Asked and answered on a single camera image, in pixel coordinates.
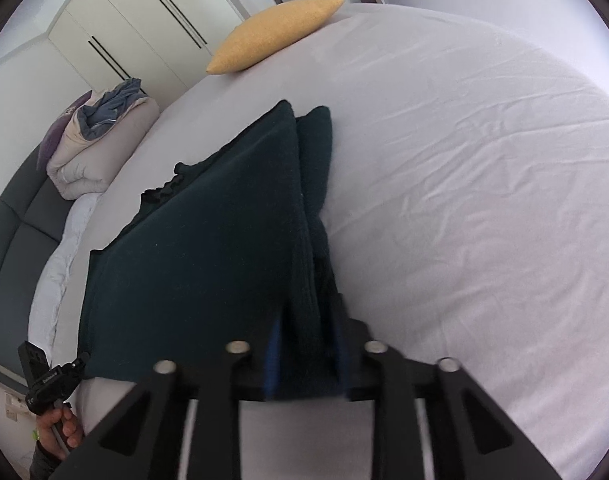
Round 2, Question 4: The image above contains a dark green sweater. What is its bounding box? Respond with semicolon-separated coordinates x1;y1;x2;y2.
78;101;345;400

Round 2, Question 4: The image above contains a left hand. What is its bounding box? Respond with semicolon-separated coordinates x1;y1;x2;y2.
36;403;84;460

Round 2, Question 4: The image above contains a dark grey headboard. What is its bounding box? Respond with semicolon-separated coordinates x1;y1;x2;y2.
0;150;72;393

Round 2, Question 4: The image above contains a folded beige duvet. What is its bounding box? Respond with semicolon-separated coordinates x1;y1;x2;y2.
46;98;160;200

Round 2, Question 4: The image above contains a bed with white sheet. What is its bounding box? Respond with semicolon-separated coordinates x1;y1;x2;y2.
53;4;609;479

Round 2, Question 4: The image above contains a purple pillow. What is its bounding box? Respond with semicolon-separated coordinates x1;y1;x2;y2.
36;90;93;171

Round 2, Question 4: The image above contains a blue grey garment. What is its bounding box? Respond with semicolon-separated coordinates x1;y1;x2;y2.
74;78;148;142

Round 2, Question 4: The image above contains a cream wardrobe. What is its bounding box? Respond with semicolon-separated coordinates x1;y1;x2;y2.
46;0;281;106

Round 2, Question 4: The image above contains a yellow pillow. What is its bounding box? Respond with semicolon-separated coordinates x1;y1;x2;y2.
206;0;345;75

